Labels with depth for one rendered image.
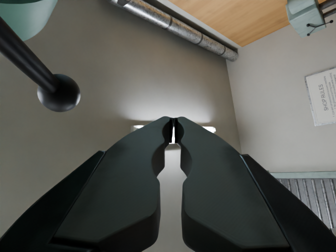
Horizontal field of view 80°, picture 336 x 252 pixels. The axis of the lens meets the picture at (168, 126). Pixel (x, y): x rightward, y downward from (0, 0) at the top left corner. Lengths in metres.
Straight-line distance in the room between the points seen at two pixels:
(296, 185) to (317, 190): 0.21
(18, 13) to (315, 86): 3.00
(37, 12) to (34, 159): 1.29
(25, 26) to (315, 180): 3.03
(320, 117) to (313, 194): 0.93
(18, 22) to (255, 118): 3.13
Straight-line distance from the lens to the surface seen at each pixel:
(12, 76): 1.60
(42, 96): 0.20
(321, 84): 3.07
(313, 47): 3.22
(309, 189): 3.12
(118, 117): 1.76
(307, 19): 2.42
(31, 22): 0.28
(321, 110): 3.03
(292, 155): 3.12
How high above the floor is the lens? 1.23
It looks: 44 degrees up
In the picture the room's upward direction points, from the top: 105 degrees counter-clockwise
